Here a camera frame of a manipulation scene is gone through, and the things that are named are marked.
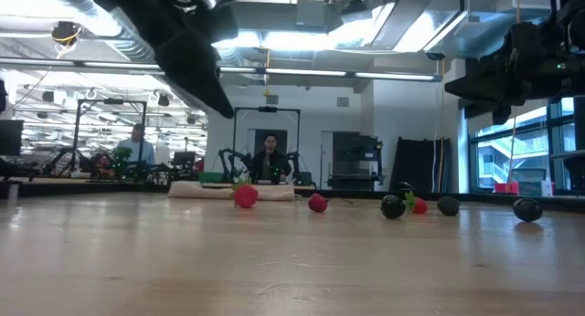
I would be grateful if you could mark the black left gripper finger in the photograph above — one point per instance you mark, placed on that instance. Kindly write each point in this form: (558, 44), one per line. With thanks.
(192, 65)

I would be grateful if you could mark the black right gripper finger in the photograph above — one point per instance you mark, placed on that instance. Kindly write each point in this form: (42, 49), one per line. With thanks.
(493, 83)

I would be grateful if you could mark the red strawberry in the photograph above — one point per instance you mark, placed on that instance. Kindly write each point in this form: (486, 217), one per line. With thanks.
(418, 206)
(317, 203)
(246, 196)

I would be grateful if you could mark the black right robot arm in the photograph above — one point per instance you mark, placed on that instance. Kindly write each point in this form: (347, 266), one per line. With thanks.
(571, 55)

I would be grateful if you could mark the background black robot arm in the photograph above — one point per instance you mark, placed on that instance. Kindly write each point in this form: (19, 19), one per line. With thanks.
(226, 158)
(297, 161)

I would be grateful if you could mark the black robot station gantry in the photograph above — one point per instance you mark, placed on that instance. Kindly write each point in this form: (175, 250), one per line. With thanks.
(112, 101)
(267, 109)

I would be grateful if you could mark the person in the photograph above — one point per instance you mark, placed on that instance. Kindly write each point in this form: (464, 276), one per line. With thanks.
(137, 149)
(270, 163)

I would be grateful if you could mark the red box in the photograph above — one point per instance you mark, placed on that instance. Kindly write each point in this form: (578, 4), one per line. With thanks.
(506, 188)

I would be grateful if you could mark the long ceiling light fixture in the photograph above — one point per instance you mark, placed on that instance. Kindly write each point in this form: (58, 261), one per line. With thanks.
(301, 72)

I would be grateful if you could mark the teal bin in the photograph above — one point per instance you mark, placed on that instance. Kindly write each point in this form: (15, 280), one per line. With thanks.
(530, 188)

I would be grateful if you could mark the black standing panel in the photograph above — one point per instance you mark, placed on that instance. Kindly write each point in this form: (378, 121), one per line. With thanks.
(418, 165)

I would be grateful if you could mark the green box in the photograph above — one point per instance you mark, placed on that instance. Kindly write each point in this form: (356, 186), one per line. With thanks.
(211, 177)

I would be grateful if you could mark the round black ceiling device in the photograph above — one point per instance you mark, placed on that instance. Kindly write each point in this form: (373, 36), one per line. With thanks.
(66, 33)

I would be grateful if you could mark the white box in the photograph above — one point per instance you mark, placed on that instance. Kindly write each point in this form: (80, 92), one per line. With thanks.
(547, 188)

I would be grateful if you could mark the pink folded cloth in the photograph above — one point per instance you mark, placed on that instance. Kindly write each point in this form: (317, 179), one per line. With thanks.
(201, 191)

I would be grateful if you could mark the black equipment rack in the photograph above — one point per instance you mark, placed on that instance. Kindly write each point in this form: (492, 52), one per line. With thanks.
(356, 161)

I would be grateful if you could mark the wooden top workbench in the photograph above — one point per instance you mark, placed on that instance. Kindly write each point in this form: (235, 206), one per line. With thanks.
(45, 180)

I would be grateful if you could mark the black background monitor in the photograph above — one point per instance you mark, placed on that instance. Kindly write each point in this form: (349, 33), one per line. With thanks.
(10, 138)

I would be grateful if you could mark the black aluminium table frame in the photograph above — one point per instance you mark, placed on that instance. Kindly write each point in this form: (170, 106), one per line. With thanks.
(480, 197)

